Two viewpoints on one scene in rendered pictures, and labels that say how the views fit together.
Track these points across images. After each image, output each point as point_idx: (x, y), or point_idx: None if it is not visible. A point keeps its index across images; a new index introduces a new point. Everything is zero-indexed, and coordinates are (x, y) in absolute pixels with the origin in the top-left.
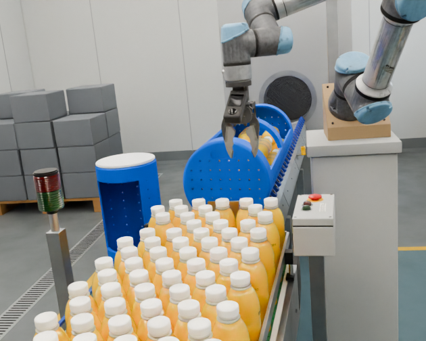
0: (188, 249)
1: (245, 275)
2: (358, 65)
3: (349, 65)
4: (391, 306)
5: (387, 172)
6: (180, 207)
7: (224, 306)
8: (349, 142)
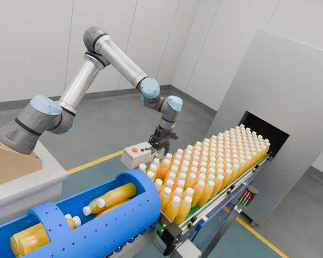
0: (195, 162)
1: (189, 145)
2: (56, 103)
3: (57, 105)
4: None
5: None
6: (180, 190)
7: (200, 143)
8: (45, 156)
